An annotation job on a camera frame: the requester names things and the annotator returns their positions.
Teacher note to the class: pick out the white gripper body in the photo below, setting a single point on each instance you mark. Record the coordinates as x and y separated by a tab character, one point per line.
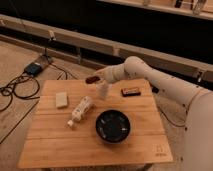
107	74

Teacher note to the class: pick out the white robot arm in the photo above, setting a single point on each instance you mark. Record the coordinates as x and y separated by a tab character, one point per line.
198	102

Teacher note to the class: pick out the white ceramic cup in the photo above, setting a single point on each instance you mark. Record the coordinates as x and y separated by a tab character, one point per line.
102	89

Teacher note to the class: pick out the dark chocolate bar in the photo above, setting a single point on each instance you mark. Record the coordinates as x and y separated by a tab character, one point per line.
133	91

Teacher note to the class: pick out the white plastic bottle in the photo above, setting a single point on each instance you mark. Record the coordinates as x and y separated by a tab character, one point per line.
80	110

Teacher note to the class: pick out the black bowl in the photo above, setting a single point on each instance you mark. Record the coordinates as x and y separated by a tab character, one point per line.
112	126

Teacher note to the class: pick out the beige sponge block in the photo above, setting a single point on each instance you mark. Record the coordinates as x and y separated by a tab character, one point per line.
61	100

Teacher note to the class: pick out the wooden table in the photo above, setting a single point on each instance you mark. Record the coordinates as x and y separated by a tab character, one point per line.
51	142

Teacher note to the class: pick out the black power adapter box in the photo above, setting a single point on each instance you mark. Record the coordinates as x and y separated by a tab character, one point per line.
33	69

